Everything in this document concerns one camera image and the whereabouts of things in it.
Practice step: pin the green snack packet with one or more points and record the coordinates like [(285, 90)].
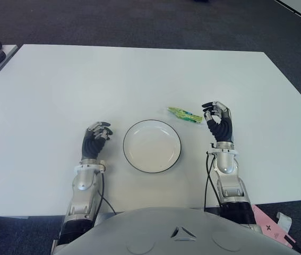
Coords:
[(184, 115)]

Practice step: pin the grey robot torso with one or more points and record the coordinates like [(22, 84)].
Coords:
[(166, 233)]

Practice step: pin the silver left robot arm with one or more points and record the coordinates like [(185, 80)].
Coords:
[(82, 186)]

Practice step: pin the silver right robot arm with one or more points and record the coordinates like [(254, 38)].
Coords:
[(228, 175)]

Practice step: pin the white paper strip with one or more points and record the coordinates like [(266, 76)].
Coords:
[(284, 220)]

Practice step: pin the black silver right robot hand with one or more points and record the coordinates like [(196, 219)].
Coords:
[(223, 130)]

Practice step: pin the white plate with black rim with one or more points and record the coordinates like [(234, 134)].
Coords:
[(152, 148)]

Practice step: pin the pink cardboard box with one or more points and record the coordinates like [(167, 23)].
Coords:
[(269, 225)]

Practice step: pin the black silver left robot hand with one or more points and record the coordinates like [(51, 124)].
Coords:
[(90, 148)]

